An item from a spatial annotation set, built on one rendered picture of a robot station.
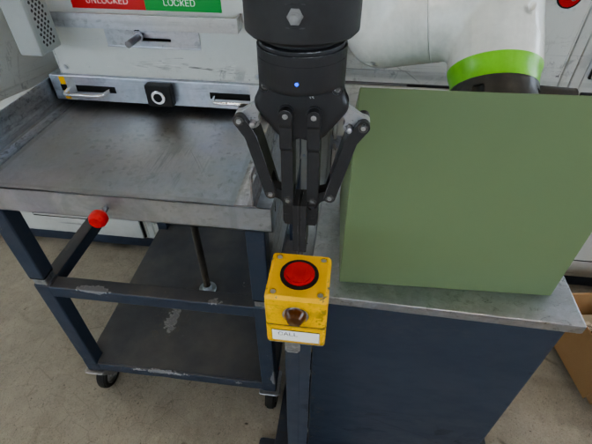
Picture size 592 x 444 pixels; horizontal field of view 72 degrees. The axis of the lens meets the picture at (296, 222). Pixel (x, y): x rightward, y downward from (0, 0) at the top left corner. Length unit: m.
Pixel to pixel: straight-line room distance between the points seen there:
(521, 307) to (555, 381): 0.93
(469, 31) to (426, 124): 0.18
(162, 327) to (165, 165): 0.70
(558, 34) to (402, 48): 0.71
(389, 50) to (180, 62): 0.49
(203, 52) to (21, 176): 0.44
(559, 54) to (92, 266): 1.82
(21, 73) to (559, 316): 1.35
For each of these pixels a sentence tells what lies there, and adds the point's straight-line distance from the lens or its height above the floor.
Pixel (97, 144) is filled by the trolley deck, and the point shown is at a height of 0.85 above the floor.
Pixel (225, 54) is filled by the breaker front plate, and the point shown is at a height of 0.99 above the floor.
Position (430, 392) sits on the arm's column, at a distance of 0.98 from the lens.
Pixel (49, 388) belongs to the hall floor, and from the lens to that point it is 1.66.
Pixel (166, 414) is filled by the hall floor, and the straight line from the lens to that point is 1.47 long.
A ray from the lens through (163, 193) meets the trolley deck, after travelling 0.78.
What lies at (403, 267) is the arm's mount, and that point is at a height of 0.80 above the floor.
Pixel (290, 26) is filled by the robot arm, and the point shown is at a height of 1.21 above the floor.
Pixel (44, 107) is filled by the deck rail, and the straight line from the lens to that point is 1.16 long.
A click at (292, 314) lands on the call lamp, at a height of 0.88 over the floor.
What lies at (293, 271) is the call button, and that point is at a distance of 0.53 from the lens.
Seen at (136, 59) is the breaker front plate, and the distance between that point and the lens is 1.05.
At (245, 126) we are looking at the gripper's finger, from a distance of 0.39.
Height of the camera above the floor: 1.30
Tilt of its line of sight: 42 degrees down
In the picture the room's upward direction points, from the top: straight up
